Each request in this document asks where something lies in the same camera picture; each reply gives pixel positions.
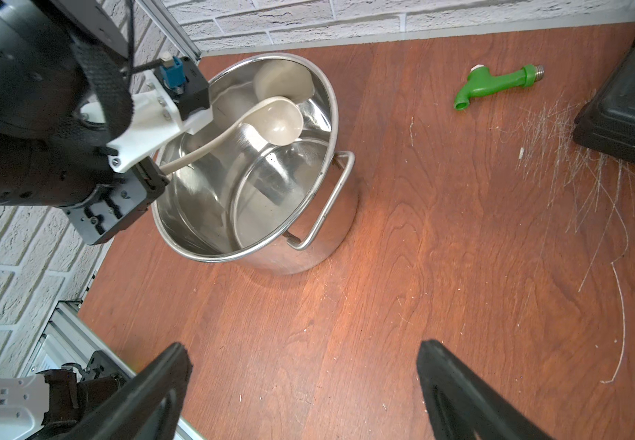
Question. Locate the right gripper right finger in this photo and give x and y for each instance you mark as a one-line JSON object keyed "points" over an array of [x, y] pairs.
{"points": [[461, 405]]}

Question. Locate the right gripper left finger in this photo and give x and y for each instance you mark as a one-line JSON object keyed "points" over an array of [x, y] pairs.
{"points": [[148, 407]]}

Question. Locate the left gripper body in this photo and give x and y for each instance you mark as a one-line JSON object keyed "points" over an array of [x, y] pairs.
{"points": [[114, 207]]}

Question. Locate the stainless steel pot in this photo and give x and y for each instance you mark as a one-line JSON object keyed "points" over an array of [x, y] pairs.
{"points": [[283, 209]]}

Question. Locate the beige plastic ladle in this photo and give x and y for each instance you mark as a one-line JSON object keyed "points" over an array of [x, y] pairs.
{"points": [[278, 120]]}

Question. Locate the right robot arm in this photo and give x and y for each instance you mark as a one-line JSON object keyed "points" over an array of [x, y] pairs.
{"points": [[102, 402]]}

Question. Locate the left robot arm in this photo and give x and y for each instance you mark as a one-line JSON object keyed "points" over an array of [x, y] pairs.
{"points": [[65, 71]]}

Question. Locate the green plastic tap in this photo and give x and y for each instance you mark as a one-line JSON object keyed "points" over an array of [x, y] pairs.
{"points": [[481, 83]]}

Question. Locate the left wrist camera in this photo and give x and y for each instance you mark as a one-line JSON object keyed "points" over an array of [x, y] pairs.
{"points": [[162, 114]]}

